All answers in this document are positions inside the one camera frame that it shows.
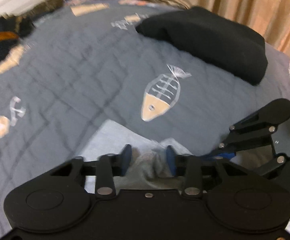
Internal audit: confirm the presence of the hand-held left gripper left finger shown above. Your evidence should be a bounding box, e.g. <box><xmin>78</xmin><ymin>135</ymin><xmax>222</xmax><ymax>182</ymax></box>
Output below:
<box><xmin>39</xmin><ymin>144</ymin><xmax>132</xmax><ymax>196</ymax></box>

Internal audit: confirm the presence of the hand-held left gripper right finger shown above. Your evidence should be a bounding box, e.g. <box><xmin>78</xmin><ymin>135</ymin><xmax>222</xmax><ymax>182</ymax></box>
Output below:
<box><xmin>165</xmin><ymin>145</ymin><xmax>258</xmax><ymax>197</ymax></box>

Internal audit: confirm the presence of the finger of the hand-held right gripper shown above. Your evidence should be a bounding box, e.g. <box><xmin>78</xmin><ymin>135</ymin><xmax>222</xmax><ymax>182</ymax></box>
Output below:
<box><xmin>202</xmin><ymin>112</ymin><xmax>278</xmax><ymax>161</ymax></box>
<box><xmin>257</xmin><ymin>155</ymin><xmax>286</xmax><ymax>178</ymax></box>

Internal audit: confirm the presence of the grey T-shirt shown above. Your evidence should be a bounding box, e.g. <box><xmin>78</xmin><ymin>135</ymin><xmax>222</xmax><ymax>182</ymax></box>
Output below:
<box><xmin>74</xmin><ymin>119</ymin><xmax>210</xmax><ymax>190</ymax></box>

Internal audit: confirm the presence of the pile of dark clothes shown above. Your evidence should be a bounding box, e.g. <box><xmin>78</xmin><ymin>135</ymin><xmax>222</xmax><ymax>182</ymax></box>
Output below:
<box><xmin>0</xmin><ymin>16</ymin><xmax>36</xmax><ymax>73</ymax></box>

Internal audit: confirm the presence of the folded black garment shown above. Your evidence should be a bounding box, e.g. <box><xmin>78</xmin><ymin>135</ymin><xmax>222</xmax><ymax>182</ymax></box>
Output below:
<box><xmin>135</xmin><ymin>6</ymin><xmax>269</xmax><ymax>86</ymax></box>

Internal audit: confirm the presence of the grey quilted blanket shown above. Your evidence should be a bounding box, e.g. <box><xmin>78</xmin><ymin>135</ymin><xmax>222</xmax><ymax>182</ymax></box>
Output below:
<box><xmin>0</xmin><ymin>0</ymin><xmax>290</xmax><ymax>230</ymax></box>

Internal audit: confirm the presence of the beige curtain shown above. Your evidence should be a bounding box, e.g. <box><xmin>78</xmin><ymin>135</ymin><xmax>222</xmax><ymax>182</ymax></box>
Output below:
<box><xmin>147</xmin><ymin>0</ymin><xmax>290</xmax><ymax>58</ymax></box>

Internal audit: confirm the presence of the tabby cat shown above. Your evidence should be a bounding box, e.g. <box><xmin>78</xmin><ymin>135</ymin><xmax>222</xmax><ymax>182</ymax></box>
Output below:
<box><xmin>0</xmin><ymin>0</ymin><xmax>64</xmax><ymax>20</ymax></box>

